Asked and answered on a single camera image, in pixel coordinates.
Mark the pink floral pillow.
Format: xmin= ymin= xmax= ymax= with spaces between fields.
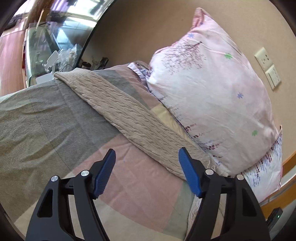
xmin=147 ymin=8 xmax=278 ymax=175
xmin=241 ymin=128 xmax=282 ymax=203

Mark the pink floral pillow right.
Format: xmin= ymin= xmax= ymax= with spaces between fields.
xmin=241 ymin=128 xmax=282 ymax=203

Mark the pink floral pillow left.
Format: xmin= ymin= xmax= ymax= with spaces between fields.
xmin=147 ymin=8 xmax=278 ymax=175

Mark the black device green light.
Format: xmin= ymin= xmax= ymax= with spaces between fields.
xmin=266 ymin=207 xmax=283 ymax=231

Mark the white wall socket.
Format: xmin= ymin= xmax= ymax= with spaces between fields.
xmin=254 ymin=47 xmax=273 ymax=72

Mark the wooden bed headboard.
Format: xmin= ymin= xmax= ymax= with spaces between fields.
xmin=260 ymin=153 xmax=295 ymax=219

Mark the glass-top side table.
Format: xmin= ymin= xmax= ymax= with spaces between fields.
xmin=25 ymin=11 xmax=97 ymax=87

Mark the white wall switch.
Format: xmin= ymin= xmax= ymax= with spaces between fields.
xmin=265 ymin=64 xmax=281 ymax=90

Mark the pastel patchwork bed sheet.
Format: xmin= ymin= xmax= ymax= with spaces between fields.
xmin=0 ymin=60 xmax=227 ymax=241

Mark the beige cable-knit sweater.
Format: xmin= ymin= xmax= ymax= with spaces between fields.
xmin=54 ymin=68 xmax=228 ymax=179

